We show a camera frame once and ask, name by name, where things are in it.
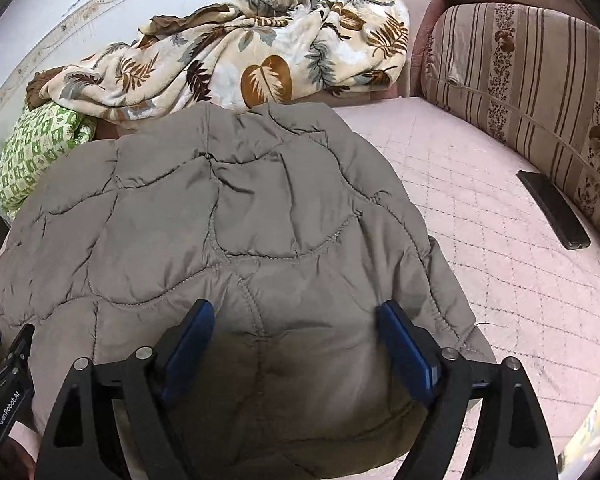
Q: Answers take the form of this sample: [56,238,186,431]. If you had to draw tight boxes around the black phone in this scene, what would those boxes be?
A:
[516,170,592,251]

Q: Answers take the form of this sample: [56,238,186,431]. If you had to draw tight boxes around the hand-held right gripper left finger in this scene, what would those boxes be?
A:
[35,299,216,480]

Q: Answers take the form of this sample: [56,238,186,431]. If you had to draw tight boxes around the green patterned pillow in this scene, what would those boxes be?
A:
[0,101,97,221]

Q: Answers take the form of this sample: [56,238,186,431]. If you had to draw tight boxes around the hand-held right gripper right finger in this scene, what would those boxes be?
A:
[377,300,561,480]

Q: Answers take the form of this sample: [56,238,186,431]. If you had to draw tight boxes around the grey quilted jacket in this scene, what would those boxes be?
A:
[0,102,498,480]

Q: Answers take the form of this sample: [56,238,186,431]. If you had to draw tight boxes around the leaf print blanket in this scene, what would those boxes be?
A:
[27,0,411,121]

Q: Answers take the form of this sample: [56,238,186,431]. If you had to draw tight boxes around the striped floral sofa cushion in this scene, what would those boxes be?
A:
[420,2,600,256]

